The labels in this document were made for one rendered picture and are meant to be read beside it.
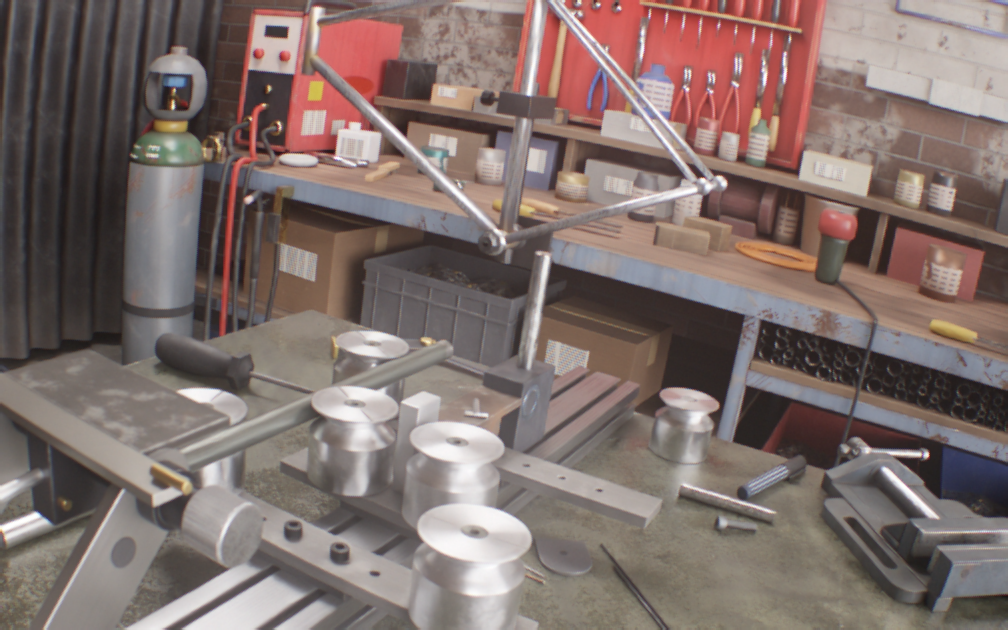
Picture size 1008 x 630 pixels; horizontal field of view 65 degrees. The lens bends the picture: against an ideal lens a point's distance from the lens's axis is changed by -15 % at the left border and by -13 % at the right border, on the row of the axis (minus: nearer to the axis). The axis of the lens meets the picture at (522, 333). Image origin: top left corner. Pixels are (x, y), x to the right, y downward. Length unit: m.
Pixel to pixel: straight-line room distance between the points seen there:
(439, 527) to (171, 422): 0.15
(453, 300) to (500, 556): 1.71
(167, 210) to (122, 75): 0.99
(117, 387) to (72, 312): 2.95
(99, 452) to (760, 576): 0.44
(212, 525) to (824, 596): 0.43
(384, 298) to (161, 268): 0.59
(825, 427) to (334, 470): 1.89
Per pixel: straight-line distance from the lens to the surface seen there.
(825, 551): 0.65
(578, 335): 1.96
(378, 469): 0.51
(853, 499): 0.72
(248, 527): 0.27
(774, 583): 0.59
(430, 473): 0.47
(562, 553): 0.57
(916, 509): 0.71
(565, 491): 0.55
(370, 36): 2.77
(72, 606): 0.28
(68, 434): 0.29
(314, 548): 0.46
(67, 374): 0.34
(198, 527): 0.27
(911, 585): 0.62
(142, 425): 0.30
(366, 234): 2.30
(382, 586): 0.43
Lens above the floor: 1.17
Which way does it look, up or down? 17 degrees down
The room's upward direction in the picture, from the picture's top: 9 degrees clockwise
